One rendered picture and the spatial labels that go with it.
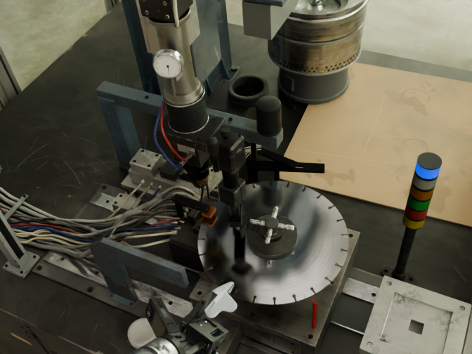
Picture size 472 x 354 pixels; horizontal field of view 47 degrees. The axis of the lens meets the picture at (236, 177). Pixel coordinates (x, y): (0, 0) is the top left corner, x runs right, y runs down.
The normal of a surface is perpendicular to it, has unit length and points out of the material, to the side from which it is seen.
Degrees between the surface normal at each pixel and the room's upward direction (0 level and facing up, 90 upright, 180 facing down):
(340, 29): 90
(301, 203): 0
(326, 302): 0
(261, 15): 90
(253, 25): 90
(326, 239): 0
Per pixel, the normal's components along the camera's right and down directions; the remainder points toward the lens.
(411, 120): -0.07, -0.67
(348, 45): 0.58, 0.58
